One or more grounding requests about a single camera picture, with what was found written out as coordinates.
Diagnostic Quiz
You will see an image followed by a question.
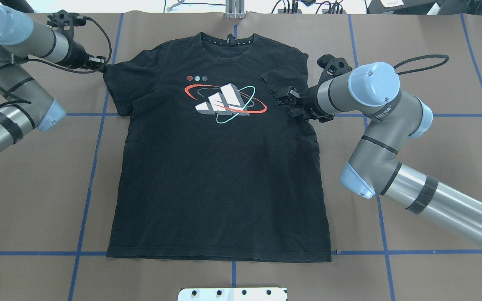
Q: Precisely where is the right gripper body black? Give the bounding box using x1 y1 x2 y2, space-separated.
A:
293 86 335 122

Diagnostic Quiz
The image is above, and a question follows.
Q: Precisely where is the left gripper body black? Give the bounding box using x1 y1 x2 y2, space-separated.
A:
67 41 91 70

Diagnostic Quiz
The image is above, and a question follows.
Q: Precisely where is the black t-shirt with logo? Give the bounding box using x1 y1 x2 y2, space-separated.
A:
103 33 331 263

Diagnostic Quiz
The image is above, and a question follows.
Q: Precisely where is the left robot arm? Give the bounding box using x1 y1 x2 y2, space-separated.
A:
0 5 110 153

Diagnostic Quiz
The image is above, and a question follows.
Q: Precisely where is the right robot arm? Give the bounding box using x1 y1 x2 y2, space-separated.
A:
275 62 482 248

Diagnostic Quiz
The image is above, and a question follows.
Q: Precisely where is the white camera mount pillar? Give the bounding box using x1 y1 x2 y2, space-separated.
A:
177 287 288 301

